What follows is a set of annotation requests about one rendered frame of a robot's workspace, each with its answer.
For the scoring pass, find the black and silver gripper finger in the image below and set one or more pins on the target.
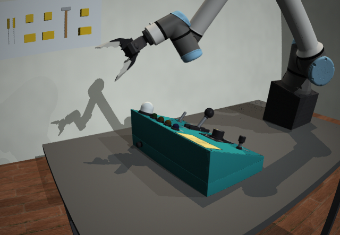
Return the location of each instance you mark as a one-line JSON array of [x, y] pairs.
[[127, 64], [114, 43]]

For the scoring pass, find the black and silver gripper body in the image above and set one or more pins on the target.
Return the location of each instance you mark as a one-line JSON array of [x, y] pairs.
[[124, 47]]

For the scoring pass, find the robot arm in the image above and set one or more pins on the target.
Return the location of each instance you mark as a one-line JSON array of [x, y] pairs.
[[315, 66]]

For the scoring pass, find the teal control console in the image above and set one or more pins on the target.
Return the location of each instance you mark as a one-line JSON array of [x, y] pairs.
[[205, 161]]

